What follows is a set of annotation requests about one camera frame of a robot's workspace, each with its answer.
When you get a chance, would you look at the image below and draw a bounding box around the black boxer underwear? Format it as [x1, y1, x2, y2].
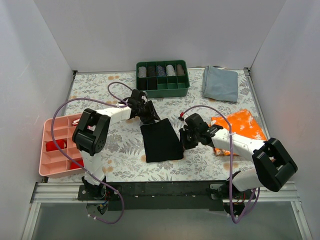
[140, 118, 184, 163]

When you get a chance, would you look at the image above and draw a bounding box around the orange white patterned cloth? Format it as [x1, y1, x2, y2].
[210, 109, 267, 156]

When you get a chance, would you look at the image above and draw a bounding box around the light blue cloth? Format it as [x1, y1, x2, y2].
[202, 66, 238, 103]

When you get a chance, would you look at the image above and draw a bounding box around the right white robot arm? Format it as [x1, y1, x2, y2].
[179, 113, 298, 199]

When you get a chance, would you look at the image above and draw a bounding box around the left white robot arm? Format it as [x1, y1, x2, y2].
[72, 89, 160, 200]

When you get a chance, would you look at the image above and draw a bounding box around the green compartment organizer box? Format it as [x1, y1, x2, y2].
[135, 60, 190, 98]

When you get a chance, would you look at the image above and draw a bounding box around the black speckled rolled sock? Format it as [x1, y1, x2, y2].
[147, 65, 157, 77]

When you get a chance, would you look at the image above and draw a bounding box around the blue patterned rolled sock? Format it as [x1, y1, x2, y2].
[156, 65, 166, 77]

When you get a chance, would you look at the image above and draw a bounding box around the brown rolled sock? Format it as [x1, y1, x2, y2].
[176, 64, 185, 76]

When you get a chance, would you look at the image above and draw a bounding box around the red white rolled cloth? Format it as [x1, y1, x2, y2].
[72, 119, 80, 126]

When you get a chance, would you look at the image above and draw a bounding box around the red rolled cloth lower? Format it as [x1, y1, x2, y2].
[69, 158, 84, 170]

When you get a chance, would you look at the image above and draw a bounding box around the red rolled cloth middle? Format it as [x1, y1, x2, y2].
[45, 139, 67, 152]

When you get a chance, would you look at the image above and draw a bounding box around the pink compartment organizer tray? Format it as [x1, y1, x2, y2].
[38, 113, 84, 178]

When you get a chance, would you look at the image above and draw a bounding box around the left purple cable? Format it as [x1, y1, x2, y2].
[50, 81, 126, 225]

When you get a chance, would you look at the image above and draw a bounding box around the aluminium frame rail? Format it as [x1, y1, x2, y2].
[30, 181, 301, 203]

